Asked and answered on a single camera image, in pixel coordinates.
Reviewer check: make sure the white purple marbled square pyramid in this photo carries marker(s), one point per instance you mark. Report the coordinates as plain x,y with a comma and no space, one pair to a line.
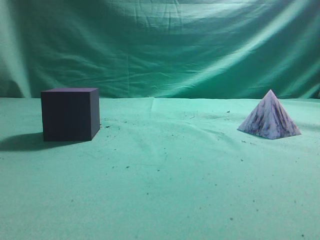
269,120

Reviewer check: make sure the dark purple cube block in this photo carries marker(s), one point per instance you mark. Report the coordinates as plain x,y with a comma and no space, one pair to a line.
70,114

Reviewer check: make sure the green backdrop cloth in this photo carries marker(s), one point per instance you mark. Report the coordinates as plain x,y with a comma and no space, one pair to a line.
211,49

